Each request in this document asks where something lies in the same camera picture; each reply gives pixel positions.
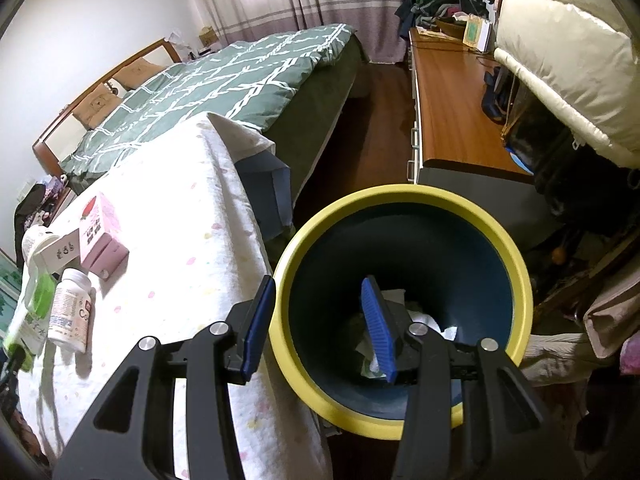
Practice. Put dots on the green and white tube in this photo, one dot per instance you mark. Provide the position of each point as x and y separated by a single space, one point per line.
37 300

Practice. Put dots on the light green box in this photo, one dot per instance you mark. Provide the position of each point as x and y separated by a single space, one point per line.
475 32

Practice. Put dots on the yellow-rimmed dark blue trash bin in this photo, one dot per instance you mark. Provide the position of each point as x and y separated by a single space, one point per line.
400 240

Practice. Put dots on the wooden desk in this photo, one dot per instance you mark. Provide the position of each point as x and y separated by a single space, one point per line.
450 100

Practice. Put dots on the small cardboard box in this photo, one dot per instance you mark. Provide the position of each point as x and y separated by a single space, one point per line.
209 37

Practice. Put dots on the dark green bed base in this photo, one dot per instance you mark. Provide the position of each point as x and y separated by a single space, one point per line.
320 110

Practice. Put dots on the pile of dark clothes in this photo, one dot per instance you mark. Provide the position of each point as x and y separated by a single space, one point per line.
440 2

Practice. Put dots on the black patterned bag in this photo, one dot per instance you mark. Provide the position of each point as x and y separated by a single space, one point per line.
30 205

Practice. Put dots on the bed with green quilt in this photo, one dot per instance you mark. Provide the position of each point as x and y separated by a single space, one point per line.
225 80

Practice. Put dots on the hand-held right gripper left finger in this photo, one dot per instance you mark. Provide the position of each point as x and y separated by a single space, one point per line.
257 321

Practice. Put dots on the grey-blue cabinet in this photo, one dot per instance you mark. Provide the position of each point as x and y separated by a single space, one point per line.
265 195

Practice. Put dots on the white dotted cloth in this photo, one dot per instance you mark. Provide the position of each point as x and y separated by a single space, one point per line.
175 210

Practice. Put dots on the cream puffer jacket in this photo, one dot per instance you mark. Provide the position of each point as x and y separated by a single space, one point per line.
555 50

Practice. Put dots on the pink carton box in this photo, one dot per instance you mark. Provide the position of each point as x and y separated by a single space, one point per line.
102 230

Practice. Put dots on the white ribbed cloth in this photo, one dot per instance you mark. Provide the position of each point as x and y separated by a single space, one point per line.
560 355

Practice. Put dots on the brown pillow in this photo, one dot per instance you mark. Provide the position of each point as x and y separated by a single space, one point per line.
135 72
97 105

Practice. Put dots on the white pill bottle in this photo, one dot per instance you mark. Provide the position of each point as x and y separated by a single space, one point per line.
70 305

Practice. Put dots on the white round bottle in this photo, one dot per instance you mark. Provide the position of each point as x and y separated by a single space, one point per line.
34 242

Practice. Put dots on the crumpled white tissue paper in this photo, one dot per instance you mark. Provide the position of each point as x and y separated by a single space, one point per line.
427 319

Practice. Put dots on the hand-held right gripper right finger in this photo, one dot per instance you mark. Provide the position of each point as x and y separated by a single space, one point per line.
377 325

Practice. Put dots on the beige pink cloth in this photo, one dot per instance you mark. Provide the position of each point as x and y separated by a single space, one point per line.
615 310

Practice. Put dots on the small white box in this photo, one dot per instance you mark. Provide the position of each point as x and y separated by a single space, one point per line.
60 252

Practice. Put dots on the dark blue pouch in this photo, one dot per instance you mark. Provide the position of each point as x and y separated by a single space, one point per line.
495 95

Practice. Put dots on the blue face mask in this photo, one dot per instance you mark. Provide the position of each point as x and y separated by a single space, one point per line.
520 160

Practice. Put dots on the wooden headboard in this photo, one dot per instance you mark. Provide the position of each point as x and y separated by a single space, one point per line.
75 105

